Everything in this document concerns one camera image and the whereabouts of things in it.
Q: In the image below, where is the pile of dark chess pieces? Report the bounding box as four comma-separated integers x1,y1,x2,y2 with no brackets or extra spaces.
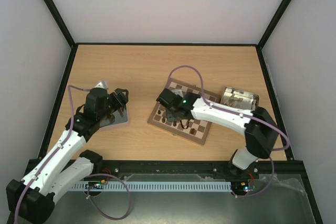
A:
104,109,127,125

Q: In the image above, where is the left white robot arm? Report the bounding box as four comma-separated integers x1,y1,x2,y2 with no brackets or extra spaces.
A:
6,85,129,223

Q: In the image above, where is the pink tin tray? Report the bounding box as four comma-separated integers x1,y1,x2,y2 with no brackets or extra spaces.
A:
100,106,130,131

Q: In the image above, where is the black frame rail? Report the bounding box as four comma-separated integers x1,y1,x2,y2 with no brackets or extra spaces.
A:
26,158,305,180

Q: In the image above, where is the light blue cable duct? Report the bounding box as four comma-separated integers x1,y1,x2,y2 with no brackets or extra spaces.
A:
69,181,232,193

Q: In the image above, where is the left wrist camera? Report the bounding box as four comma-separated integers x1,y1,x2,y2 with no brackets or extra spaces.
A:
95,80,108,90

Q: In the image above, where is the gold tin tray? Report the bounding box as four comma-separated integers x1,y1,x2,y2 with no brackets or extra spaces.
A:
220,86,260,112

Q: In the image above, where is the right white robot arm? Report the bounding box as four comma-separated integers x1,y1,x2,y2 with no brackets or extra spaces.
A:
156,88,279,178

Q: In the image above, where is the wooden chess board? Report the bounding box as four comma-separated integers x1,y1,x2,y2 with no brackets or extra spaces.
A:
148,78,212,145

